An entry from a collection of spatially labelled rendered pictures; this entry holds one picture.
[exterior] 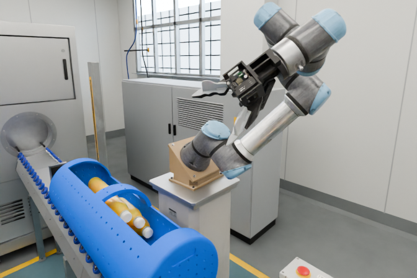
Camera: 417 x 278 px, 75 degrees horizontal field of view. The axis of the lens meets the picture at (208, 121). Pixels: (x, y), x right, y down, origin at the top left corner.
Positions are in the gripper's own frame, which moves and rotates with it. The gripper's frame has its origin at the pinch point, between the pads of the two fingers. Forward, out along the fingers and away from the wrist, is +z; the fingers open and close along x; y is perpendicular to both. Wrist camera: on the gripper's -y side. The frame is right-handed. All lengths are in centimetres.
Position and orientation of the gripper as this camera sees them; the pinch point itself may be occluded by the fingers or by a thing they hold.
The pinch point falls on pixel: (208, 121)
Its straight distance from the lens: 63.5
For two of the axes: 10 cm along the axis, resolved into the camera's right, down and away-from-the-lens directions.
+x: 5.2, 7.5, -4.0
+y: -3.0, -2.8, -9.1
